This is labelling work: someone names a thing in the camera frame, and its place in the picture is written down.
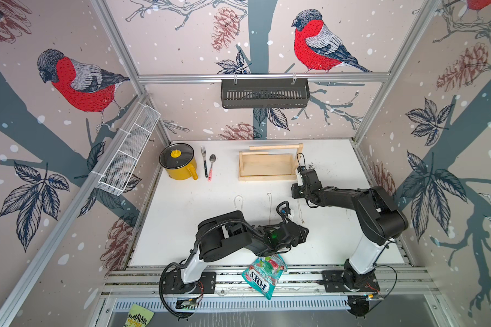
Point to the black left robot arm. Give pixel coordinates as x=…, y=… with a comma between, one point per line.
x=221, y=236

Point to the white wire mesh shelf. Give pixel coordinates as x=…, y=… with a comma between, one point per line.
x=115, y=178

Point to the black hanging wire basket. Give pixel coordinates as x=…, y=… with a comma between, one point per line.
x=265, y=93

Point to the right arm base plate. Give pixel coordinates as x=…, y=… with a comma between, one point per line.
x=349, y=281

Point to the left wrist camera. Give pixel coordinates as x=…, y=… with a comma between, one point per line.
x=284, y=213

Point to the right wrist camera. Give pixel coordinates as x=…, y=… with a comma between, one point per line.
x=300, y=171

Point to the fork with green handle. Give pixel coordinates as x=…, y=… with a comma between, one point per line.
x=204, y=155

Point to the wooden jewelry display stand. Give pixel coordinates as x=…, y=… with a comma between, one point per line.
x=269, y=163

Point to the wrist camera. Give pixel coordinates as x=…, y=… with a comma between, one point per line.
x=300, y=171
x=284, y=213

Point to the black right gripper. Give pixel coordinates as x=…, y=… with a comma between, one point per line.
x=294, y=190

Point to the green Foxs candy bag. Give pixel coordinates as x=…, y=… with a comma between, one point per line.
x=263, y=274

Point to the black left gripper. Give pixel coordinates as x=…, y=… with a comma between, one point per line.
x=302, y=235

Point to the spoon with pink handle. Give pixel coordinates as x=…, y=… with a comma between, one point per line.
x=212, y=160

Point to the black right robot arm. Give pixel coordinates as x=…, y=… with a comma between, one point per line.
x=380, y=219

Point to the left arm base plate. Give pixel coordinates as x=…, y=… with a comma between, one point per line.
x=173, y=284

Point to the yellow green paper packet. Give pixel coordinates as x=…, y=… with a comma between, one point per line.
x=138, y=316

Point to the yellow pot with glass lid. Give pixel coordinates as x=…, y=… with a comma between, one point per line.
x=179, y=161

